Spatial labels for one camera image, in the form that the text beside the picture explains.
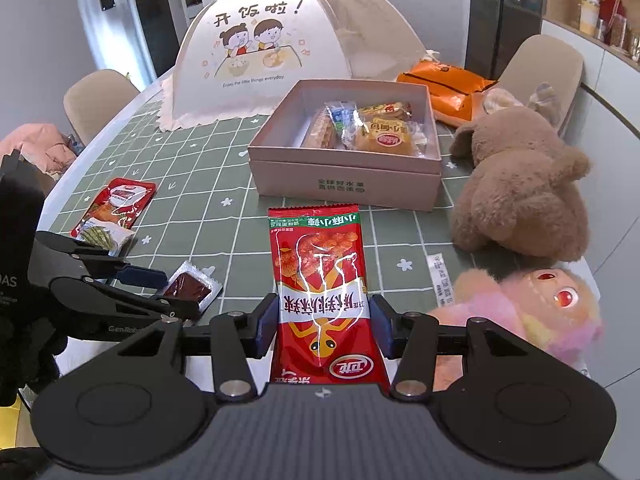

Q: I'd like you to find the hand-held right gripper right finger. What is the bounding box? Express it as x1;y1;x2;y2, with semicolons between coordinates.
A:
371;294;531;403

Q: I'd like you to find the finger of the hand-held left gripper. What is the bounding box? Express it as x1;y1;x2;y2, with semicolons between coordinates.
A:
30;232;169;289
50;277;202;321

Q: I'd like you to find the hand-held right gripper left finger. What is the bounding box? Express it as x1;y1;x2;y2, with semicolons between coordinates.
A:
117;294;279;403

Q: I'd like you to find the dark red clear sachet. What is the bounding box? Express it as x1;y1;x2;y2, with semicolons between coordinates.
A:
162;261;223;319

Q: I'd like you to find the white green vegetable packet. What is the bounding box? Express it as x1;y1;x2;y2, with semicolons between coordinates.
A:
80;219;136;257

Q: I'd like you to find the red spicy snack packet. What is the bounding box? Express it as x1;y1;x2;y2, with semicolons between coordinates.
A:
267;204;392;392

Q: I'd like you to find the red chicken packet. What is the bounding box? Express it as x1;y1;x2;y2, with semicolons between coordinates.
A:
70;177;157;241

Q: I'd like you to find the pink cardboard box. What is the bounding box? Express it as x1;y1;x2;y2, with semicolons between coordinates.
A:
247;79;442;212

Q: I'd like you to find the round cake packet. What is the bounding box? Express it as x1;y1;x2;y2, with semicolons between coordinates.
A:
349;120;427;157

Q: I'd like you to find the long clear cracker pack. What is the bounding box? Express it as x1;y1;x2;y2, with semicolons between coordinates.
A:
301;110;347;150

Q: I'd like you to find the small blue white packet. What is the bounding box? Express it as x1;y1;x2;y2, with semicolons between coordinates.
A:
325;101;357;134

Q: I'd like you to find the yellow red snack packet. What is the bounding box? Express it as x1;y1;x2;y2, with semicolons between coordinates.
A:
357;101;414;122

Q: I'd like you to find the person's left hand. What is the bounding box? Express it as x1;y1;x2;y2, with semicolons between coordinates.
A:
0;316;69;401

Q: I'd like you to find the pink cloth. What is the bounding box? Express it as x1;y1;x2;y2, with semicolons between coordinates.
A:
0;124;79;177

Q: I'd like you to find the pink plush toy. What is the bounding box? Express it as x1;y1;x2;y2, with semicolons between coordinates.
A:
427;266;607;392

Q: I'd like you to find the beige chair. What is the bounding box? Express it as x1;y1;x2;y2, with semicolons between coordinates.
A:
497;35;585;137
63;69;141;146

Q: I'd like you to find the brown plush toy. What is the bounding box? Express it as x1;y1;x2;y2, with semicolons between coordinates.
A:
449;85;594;264

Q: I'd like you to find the printed mesh food cover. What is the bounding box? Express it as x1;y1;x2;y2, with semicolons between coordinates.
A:
159;0;441;133

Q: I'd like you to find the orange bag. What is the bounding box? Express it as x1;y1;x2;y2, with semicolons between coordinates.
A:
396;57;501;127

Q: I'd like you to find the dark door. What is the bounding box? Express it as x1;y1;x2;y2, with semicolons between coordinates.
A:
125;0;177;79

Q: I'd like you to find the glass door cabinet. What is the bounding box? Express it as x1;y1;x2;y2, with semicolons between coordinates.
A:
465;0;549;84

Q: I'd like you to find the yellow white cup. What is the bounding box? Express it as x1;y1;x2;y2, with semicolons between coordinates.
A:
580;0;600;31

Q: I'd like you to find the red bag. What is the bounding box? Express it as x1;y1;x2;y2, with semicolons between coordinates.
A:
599;0;626;36

